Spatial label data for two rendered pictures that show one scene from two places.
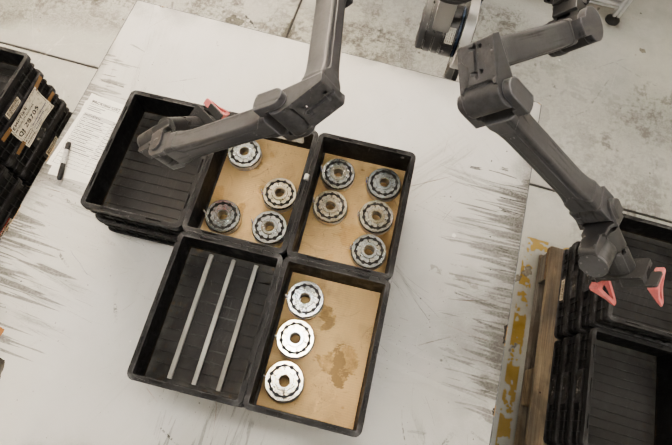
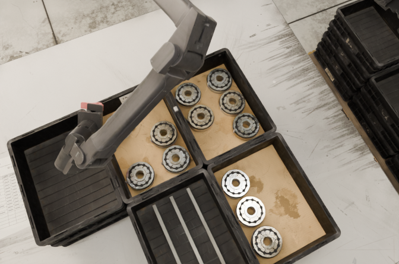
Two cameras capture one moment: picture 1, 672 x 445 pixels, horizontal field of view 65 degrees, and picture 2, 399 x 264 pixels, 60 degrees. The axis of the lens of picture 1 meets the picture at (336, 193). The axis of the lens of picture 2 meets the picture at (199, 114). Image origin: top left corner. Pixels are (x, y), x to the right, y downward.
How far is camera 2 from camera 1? 0.42 m
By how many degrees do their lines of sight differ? 13
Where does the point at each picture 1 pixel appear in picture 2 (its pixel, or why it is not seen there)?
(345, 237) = (224, 128)
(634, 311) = (382, 54)
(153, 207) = (87, 207)
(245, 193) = (140, 150)
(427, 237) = (261, 94)
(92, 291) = not seen: outside the picture
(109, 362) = not seen: outside the picture
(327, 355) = (275, 204)
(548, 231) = not seen: hidden behind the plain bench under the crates
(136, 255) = (97, 247)
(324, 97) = (202, 26)
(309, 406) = (291, 242)
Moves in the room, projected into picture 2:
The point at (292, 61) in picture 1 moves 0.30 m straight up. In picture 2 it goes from (91, 50) to (69, 8)
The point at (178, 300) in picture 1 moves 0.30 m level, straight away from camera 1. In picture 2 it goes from (158, 251) to (70, 252)
